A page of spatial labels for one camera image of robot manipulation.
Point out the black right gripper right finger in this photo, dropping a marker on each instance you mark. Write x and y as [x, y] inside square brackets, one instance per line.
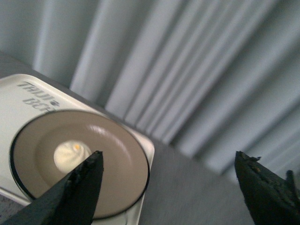
[270, 199]

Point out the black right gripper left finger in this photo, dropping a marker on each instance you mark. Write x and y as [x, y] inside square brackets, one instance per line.
[71, 201]

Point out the white steamed bun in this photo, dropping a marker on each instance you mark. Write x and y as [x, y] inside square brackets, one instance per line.
[68, 155]

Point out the beige plate with black rim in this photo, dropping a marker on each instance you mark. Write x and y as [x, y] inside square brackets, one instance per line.
[126, 168]

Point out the white rectangular tray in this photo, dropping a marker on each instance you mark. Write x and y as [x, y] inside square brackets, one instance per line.
[25, 97]

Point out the grey pleated curtain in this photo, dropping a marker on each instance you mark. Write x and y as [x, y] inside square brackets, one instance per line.
[209, 77]

